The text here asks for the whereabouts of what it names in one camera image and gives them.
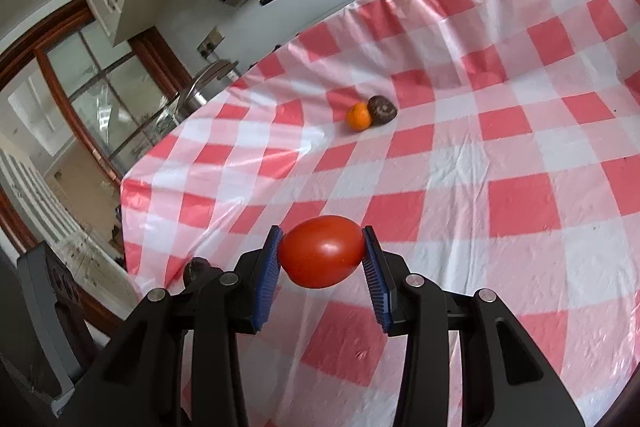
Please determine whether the red tomato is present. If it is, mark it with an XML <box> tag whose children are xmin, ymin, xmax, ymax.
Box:
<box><xmin>278</xmin><ymin>216</ymin><xmax>366</xmax><ymax>289</ymax></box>

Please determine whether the wooden glass sliding door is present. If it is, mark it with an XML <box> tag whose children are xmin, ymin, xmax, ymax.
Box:
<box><xmin>1</xmin><ymin>0</ymin><xmax>192</xmax><ymax>251</ymax></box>

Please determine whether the red white checkered tablecloth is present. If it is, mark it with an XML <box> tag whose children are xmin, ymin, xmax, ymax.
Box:
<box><xmin>122</xmin><ymin>0</ymin><xmax>639</xmax><ymax>425</ymax></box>

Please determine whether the steel cooking pot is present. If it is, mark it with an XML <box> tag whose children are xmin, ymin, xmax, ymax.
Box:
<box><xmin>175</xmin><ymin>60</ymin><xmax>239</xmax><ymax>121</ymax></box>

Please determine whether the small dark fruit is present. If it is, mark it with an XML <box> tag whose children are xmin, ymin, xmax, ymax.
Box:
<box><xmin>367</xmin><ymin>95</ymin><xmax>398</xmax><ymax>126</ymax></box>

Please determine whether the small orange mandarin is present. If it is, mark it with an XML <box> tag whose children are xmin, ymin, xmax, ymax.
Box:
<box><xmin>345</xmin><ymin>102</ymin><xmax>373</xmax><ymax>132</ymax></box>

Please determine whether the wall power socket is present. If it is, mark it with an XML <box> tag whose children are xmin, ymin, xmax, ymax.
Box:
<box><xmin>198</xmin><ymin>26</ymin><xmax>224</xmax><ymax>58</ymax></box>

